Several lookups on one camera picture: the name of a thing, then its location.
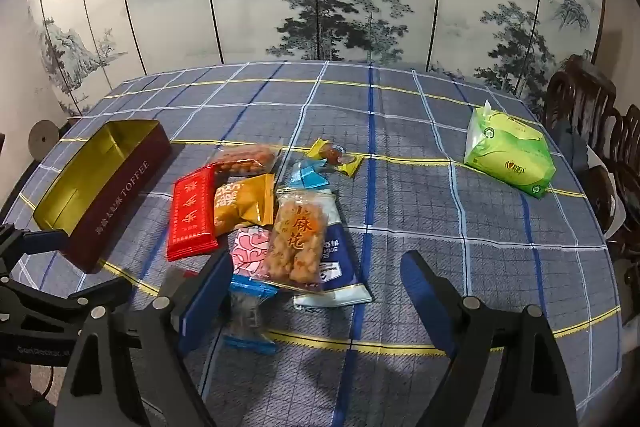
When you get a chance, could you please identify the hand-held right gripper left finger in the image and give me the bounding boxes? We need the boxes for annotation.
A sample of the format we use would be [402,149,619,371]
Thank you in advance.
[52,249,236,427]

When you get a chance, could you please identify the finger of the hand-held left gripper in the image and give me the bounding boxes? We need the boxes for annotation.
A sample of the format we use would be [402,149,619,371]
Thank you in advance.
[0,222,69,269]
[0,274,133,333]

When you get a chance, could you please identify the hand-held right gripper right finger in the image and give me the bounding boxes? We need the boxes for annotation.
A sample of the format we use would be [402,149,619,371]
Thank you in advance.
[400,250,581,427]

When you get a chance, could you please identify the small clear blue-ended candy packet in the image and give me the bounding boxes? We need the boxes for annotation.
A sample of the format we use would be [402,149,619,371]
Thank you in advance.
[222,277,279,354]

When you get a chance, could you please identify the red and gold tin box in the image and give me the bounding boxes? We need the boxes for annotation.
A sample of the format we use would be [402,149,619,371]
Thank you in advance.
[32,119,172,275]

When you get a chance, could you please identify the pink patterned snack packet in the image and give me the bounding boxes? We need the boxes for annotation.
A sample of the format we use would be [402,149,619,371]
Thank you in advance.
[229,227,273,280]

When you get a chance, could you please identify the blue cracker packet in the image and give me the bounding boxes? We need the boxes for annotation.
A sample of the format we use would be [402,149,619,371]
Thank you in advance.
[292,189,375,309]

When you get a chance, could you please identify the red snack packet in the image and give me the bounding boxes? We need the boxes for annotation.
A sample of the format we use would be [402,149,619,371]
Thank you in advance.
[166,166,221,262]

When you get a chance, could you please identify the orange snack packet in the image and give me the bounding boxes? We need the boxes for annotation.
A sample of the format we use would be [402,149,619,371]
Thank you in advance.
[214,173,277,237]

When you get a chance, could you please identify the clear bag of fried twists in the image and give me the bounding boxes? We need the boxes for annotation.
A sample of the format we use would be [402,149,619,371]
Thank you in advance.
[264,189,333,293]

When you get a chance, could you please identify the blue snack packet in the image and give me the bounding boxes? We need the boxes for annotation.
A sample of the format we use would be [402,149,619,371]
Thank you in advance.
[291,159,331,192]

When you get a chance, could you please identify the blue plaid tablecloth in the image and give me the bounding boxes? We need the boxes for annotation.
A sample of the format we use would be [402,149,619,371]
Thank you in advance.
[0,61,626,427]

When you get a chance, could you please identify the round stone disc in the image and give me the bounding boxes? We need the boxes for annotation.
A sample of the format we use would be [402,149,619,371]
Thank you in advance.
[28,119,60,154]

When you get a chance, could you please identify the clear bag of coated peanuts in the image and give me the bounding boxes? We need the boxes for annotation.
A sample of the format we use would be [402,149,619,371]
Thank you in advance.
[214,143,283,175]

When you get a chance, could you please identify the green tissue pack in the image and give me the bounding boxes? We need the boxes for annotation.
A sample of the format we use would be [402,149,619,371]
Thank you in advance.
[463,102,557,199]

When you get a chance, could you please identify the yellow wrapped candy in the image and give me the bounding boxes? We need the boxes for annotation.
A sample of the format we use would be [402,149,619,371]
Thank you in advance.
[306,138,364,178]

